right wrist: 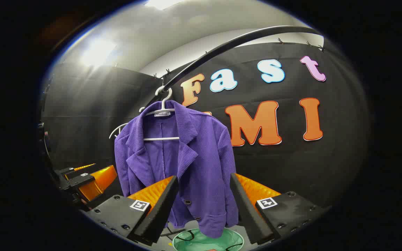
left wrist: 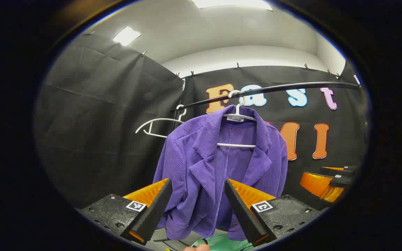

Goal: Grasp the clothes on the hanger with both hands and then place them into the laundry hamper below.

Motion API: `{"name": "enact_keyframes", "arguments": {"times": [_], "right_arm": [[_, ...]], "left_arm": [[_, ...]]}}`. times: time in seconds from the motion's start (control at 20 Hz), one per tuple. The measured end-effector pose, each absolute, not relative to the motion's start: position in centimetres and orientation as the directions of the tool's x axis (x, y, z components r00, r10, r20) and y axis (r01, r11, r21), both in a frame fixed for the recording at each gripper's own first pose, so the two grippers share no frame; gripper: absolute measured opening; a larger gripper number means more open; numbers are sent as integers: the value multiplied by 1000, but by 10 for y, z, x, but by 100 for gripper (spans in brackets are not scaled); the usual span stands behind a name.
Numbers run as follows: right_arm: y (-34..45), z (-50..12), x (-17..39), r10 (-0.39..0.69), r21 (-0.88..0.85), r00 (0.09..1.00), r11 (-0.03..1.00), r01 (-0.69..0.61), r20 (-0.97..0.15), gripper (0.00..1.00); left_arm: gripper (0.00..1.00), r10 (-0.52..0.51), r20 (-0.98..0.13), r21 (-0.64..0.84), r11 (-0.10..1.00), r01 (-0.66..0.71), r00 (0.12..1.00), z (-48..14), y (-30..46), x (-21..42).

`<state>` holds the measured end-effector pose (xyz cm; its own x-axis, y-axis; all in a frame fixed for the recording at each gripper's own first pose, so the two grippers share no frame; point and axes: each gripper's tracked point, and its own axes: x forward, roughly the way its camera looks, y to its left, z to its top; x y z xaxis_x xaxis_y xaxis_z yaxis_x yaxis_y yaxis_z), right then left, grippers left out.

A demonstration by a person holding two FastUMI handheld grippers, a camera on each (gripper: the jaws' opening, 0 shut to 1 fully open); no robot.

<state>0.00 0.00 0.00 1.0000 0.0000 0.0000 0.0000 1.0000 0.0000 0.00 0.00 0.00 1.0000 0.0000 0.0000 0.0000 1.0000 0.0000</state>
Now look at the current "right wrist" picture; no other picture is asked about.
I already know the plain black backdrop cloth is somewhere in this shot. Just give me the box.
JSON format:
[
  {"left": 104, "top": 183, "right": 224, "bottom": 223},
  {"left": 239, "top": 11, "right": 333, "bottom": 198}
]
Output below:
[{"left": 40, "top": 63, "right": 163, "bottom": 175}]

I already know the white plastic clothes hanger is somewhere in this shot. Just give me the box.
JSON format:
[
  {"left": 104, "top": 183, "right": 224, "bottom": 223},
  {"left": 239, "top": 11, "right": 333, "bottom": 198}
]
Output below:
[
  {"left": 142, "top": 85, "right": 180, "bottom": 142},
  {"left": 109, "top": 106, "right": 146, "bottom": 140}
]

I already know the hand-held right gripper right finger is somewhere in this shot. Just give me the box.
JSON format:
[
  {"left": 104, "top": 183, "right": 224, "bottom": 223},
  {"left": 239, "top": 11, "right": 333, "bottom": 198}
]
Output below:
[{"left": 230, "top": 173, "right": 331, "bottom": 245}]

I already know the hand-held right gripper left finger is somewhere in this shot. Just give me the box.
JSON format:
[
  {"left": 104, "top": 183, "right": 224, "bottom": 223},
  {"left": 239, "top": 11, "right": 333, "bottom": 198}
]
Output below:
[{"left": 82, "top": 175, "right": 179, "bottom": 246}]

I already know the green laundry hamper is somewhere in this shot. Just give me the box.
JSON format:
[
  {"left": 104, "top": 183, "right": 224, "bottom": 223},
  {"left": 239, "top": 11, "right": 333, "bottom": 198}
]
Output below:
[{"left": 171, "top": 227, "right": 245, "bottom": 251}]

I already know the black clothes rack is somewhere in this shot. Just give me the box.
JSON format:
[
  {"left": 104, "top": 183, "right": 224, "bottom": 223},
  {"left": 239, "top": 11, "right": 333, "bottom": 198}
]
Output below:
[{"left": 142, "top": 25, "right": 324, "bottom": 110}]

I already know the purple corduroy jacket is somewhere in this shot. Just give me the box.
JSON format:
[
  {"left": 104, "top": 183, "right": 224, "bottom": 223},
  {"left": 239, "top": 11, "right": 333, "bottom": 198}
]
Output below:
[{"left": 114, "top": 100, "right": 239, "bottom": 239}]

